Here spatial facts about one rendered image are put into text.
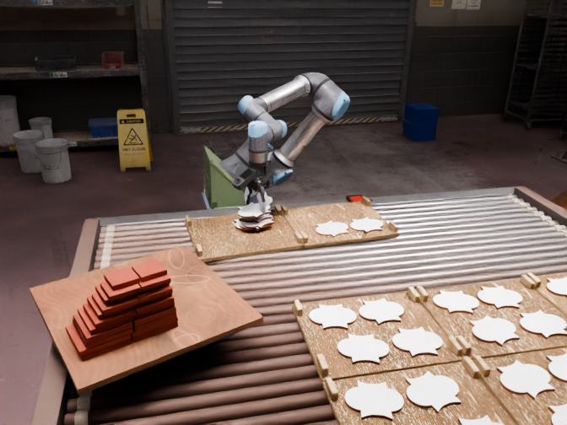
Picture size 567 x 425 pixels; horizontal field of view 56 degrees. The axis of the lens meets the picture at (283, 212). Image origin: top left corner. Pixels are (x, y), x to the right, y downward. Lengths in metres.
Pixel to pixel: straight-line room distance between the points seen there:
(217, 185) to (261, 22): 4.48
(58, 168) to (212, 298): 4.06
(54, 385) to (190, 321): 0.37
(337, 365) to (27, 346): 2.17
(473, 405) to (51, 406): 1.03
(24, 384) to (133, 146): 3.09
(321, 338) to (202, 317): 0.35
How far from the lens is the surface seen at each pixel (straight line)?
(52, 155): 5.46
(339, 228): 2.20
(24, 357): 3.26
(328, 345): 1.58
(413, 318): 1.73
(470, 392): 1.51
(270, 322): 1.69
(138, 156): 5.60
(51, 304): 1.66
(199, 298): 1.58
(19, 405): 2.98
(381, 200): 2.58
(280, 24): 6.85
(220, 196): 2.50
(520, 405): 1.53
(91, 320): 1.40
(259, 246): 2.06
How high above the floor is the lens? 1.91
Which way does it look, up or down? 25 degrees down
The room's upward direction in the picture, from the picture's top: 1 degrees clockwise
